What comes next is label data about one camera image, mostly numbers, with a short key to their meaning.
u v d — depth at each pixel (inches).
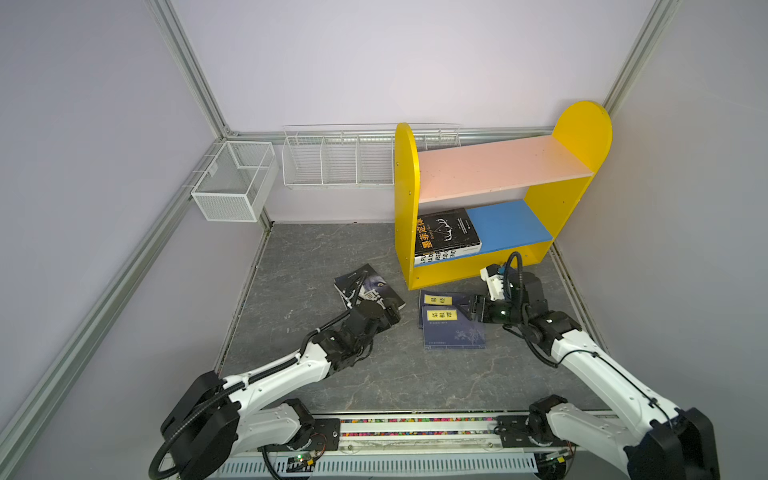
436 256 35.1
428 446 29.0
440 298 38.3
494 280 29.0
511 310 26.2
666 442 15.2
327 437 29.0
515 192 46.0
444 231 35.9
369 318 24.2
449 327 35.7
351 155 39.1
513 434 29.1
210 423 15.8
